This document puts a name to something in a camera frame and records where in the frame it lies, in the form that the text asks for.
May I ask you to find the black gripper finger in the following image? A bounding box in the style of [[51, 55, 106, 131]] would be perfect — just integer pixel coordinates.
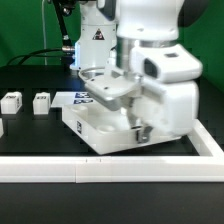
[[136, 126, 153, 144]]

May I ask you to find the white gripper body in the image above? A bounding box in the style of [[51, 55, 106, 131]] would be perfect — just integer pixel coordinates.
[[79, 44, 202, 136]]

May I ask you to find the white square tabletop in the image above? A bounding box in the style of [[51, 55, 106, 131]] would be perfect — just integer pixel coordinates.
[[62, 102, 179, 155]]

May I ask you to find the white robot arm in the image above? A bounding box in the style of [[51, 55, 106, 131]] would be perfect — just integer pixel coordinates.
[[79, 0, 203, 148]]

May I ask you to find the white base tag plate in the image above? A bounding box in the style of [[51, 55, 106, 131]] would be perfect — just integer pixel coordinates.
[[51, 91, 93, 108]]

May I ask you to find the white L-shaped obstacle wall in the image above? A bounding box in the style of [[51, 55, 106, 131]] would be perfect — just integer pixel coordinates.
[[0, 121, 224, 183]]

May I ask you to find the black cable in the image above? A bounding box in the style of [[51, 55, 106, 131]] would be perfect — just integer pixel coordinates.
[[6, 48, 76, 66]]

